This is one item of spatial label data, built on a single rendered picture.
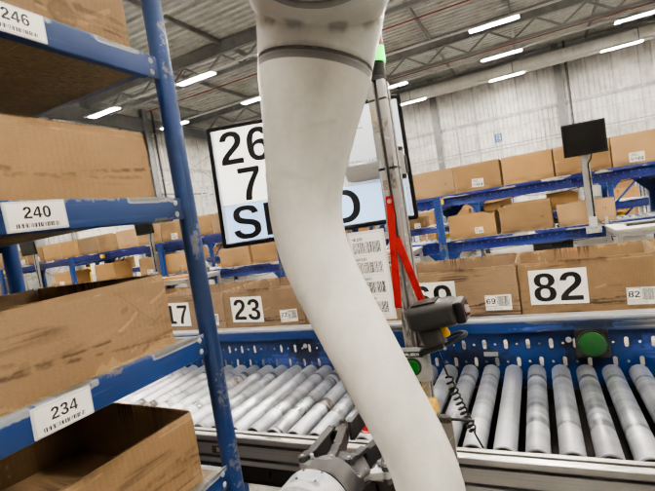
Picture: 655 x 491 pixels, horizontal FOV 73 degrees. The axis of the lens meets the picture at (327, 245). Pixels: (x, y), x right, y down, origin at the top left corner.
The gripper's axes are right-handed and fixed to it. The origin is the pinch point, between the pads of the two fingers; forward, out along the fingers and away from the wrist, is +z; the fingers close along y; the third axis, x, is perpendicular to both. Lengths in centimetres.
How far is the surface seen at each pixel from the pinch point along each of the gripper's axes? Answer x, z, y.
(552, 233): 20, 509, -40
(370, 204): -35, 36, 8
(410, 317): -11.5, 20.3, -2.1
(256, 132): -57, 29, 32
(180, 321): 2, 86, 125
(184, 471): -1.8, -20.9, 20.6
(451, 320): -10.6, 20.3, -10.0
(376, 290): -16.2, 26.2, 6.3
